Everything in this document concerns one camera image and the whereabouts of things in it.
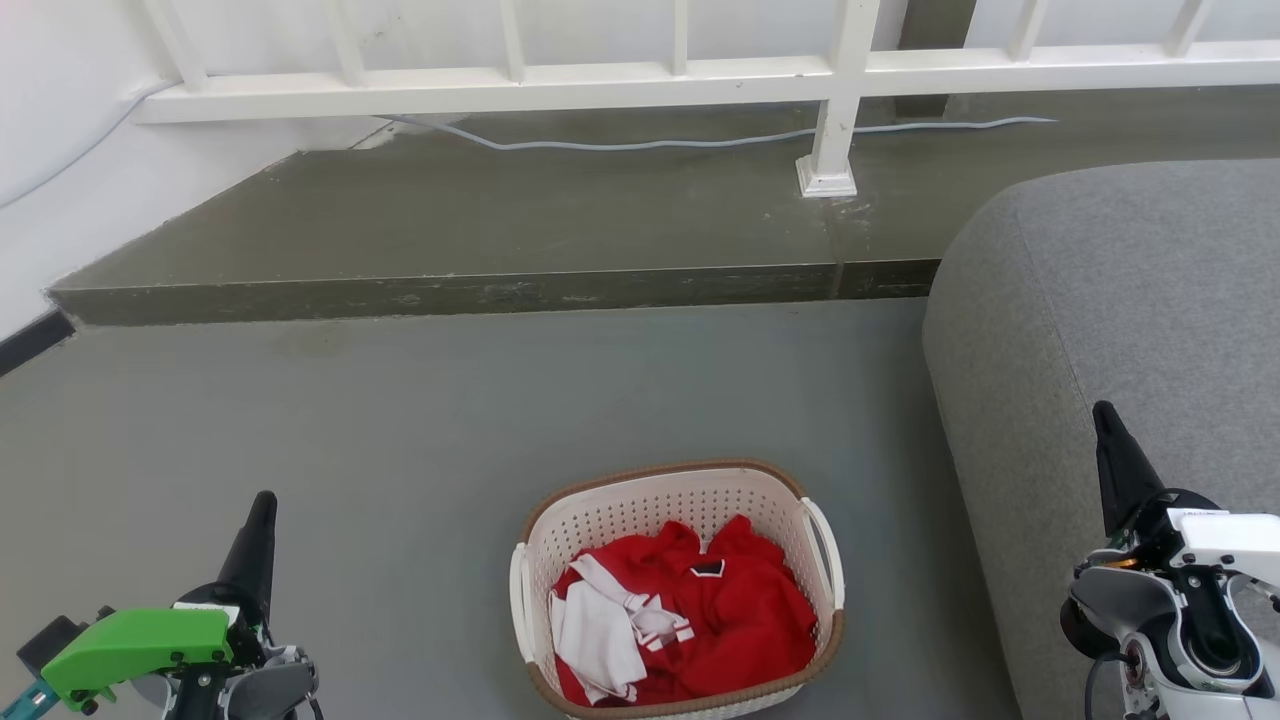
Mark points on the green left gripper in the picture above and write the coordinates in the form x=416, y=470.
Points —
x=140, y=640

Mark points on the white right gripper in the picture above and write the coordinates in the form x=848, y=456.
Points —
x=1230, y=540

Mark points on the white perforated laundry basket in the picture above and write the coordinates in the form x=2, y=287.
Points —
x=660, y=495

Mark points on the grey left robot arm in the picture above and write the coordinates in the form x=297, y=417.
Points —
x=265, y=690

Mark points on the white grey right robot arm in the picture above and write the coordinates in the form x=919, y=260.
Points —
x=1190, y=640

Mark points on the grey fabric sofa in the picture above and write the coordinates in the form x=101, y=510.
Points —
x=1120, y=300

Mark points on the black baseboard strip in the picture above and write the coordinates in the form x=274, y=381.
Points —
x=33, y=342

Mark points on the red and white jersey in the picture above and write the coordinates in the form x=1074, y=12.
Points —
x=740, y=620

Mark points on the raised concrete step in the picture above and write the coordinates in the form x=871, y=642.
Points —
x=500, y=220

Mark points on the dark pillar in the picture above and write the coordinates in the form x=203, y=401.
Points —
x=932, y=20

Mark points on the white metal railing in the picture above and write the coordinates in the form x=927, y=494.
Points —
x=600, y=82

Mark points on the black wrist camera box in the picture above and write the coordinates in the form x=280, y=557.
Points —
x=50, y=640

